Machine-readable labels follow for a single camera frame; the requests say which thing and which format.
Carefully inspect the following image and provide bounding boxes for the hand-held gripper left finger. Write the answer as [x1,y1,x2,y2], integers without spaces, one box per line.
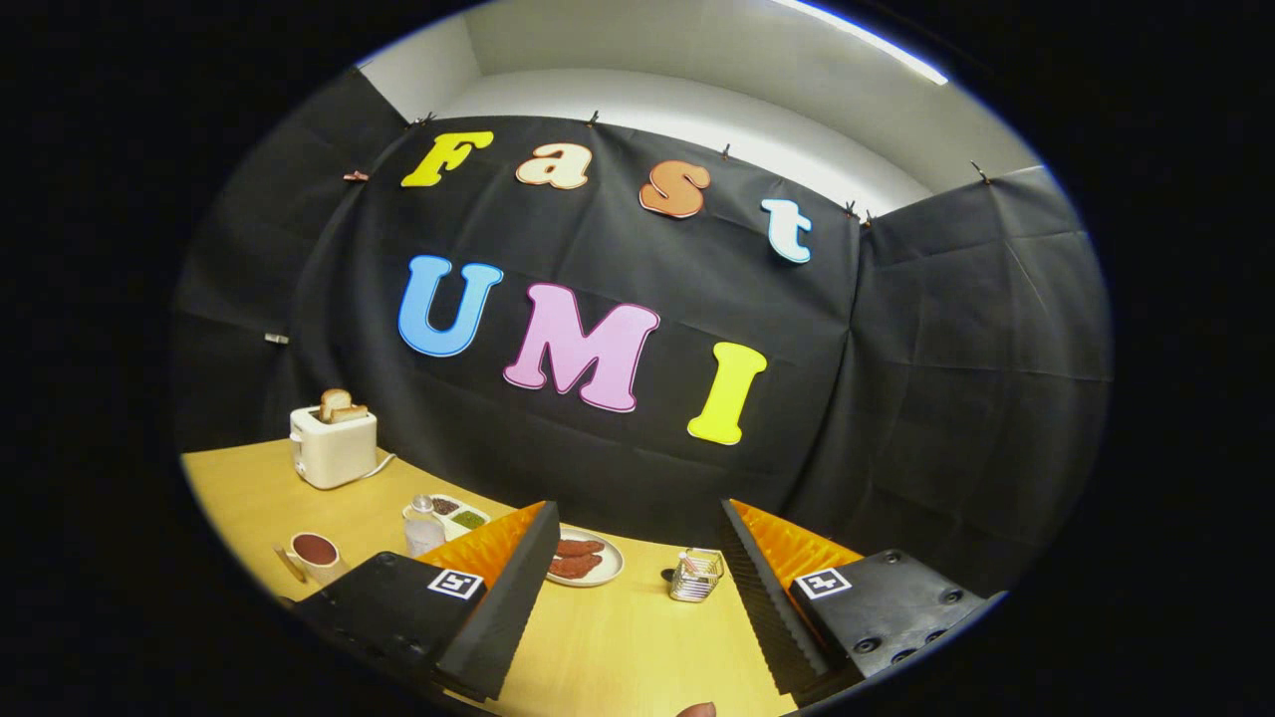
[289,500,562,703]

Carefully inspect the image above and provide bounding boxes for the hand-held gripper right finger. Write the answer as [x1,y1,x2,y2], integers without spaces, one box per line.
[715,498,1007,698]

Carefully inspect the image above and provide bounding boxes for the clear juice bottle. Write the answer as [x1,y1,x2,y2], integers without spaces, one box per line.
[403,494,447,559]

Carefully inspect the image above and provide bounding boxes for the cream cup with wooden handle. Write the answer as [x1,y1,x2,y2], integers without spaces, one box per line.
[273,532,350,589]

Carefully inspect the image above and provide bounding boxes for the white divided grain dish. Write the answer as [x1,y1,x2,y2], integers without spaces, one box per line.
[402,494,491,542]

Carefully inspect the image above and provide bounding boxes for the round white plate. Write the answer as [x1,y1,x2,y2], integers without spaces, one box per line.
[546,526,626,589]

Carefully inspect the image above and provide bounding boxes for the wooden table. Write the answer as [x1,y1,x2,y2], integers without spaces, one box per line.
[179,438,808,717]

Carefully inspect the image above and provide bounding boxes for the white toaster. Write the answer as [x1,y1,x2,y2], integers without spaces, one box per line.
[289,406,379,490]

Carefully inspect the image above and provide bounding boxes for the black backdrop cloth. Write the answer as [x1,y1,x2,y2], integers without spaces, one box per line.
[169,68,1115,598]

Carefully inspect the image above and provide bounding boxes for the small wire basket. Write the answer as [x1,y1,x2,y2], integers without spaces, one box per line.
[668,547,725,603]

